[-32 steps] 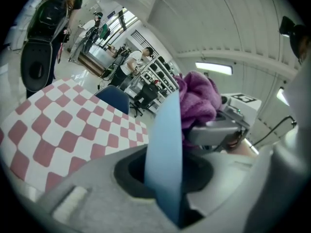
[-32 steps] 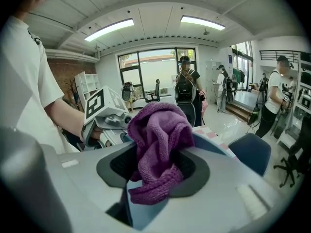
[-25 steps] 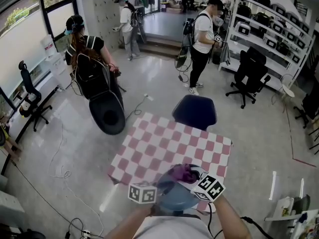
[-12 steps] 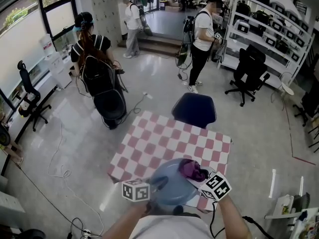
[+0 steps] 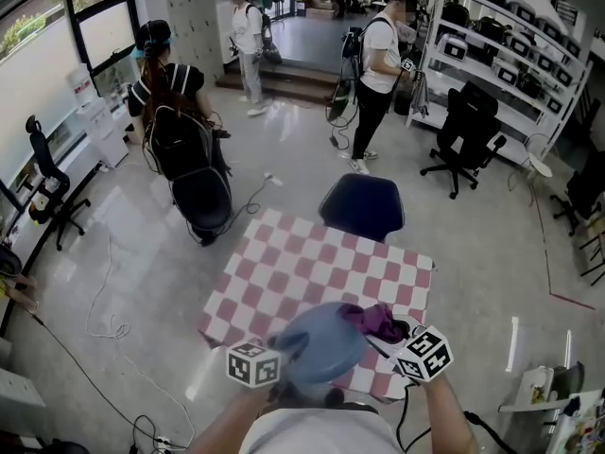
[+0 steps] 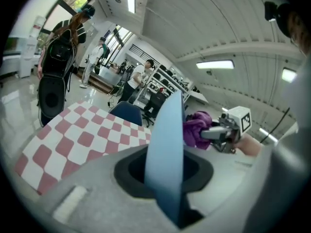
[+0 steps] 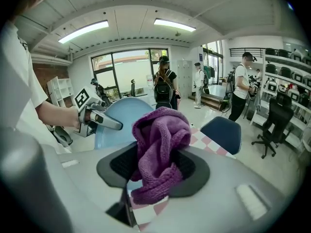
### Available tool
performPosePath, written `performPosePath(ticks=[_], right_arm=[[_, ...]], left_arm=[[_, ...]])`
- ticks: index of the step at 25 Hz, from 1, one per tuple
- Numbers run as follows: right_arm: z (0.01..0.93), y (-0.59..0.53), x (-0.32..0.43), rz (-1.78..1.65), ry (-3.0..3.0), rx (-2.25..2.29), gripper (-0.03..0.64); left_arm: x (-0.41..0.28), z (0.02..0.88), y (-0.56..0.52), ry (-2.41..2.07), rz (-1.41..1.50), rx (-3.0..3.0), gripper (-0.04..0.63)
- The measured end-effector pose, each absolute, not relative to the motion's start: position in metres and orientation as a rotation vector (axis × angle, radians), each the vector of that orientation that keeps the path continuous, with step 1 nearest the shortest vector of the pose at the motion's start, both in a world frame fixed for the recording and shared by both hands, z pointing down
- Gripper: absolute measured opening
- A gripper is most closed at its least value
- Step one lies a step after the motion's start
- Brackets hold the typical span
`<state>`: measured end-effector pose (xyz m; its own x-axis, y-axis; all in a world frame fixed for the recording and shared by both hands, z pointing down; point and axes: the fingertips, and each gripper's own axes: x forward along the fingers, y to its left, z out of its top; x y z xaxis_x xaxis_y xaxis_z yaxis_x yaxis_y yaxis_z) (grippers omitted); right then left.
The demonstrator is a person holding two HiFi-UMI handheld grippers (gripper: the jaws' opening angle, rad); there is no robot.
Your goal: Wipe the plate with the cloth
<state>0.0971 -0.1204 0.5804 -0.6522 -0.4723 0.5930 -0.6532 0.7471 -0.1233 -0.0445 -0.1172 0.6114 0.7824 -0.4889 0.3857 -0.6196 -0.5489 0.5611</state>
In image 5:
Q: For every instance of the colourful printed box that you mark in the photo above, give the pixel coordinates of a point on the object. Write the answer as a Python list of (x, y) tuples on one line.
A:
[(583, 428)]

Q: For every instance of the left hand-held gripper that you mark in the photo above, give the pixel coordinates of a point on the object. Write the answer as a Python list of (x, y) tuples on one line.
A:
[(253, 364)]

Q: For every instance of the brown wooden steps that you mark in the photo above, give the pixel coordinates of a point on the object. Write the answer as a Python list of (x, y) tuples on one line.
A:
[(293, 83)]

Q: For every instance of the group of white equipment cases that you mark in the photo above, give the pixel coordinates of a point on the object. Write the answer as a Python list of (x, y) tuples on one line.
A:
[(451, 45)]

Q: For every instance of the black waste bin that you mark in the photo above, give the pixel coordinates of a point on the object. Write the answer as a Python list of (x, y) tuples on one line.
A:
[(402, 104)]

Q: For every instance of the white shelf unit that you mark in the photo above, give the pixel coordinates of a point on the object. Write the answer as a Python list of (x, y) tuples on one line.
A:
[(517, 133)]

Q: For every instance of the big blue plate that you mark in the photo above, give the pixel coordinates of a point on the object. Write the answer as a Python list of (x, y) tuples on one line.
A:
[(326, 348)]

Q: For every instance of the grey garment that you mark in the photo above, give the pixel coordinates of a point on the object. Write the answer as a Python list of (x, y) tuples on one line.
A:
[(420, 95)]

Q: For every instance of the person's shoe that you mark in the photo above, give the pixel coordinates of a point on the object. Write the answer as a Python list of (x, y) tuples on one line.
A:
[(333, 396), (295, 396)]

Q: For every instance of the grey locker cabinet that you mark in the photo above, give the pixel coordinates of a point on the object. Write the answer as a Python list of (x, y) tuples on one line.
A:
[(194, 17)]

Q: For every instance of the person's right shoe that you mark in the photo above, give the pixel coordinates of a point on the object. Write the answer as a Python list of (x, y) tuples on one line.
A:
[(333, 396)]

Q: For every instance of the person's white shirt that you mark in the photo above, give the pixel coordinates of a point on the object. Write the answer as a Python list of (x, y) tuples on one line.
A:
[(321, 435)]

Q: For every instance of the white desk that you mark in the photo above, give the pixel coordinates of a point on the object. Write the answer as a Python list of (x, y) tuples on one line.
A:
[(529, 406)]

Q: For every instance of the white power strip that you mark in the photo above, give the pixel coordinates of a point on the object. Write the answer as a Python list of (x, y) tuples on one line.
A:
[(273, 179), (163, 442)]

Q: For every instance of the white carton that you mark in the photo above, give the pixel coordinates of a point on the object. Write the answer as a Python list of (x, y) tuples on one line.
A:
[(534, 386)]

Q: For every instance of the round wooden table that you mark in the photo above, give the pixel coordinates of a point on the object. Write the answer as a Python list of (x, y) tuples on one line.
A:
[(598, 220)]

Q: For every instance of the white water dispenser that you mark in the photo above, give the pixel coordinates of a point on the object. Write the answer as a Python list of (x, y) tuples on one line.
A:
[(108, 135)]

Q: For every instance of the white long counter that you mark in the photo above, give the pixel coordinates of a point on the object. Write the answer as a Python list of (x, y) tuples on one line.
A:
[(80, 159)]

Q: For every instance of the person's left forearm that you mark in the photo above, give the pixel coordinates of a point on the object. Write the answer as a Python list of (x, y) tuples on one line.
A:
[(227, 424)]

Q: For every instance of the cardboard box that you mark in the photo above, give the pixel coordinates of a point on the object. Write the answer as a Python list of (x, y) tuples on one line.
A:
[(321, 5)]

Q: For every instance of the person's right forearm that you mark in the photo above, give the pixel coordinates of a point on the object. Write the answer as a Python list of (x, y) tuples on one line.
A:
[(446, 414)]

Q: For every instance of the dark blue chair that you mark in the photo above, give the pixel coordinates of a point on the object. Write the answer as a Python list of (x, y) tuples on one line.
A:
[(361, 204)]

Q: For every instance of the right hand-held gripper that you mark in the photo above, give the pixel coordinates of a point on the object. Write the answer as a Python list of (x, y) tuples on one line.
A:
[(423, 353)]

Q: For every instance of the large black backpack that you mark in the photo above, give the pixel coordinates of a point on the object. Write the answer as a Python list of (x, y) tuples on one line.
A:
[(179, 144)]

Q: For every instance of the purple cloth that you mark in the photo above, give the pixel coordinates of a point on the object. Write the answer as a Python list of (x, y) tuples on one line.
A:
[(373, 322)]

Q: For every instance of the person's left shoe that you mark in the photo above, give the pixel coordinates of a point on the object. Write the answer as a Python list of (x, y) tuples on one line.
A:
[(295, 396)]

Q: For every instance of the red white checkered tablecloth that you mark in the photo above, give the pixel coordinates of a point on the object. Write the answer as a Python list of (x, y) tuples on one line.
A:
[(302, 272)]

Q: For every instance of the black framed window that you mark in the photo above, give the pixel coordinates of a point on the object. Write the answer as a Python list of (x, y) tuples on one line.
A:
[(106, 36)]

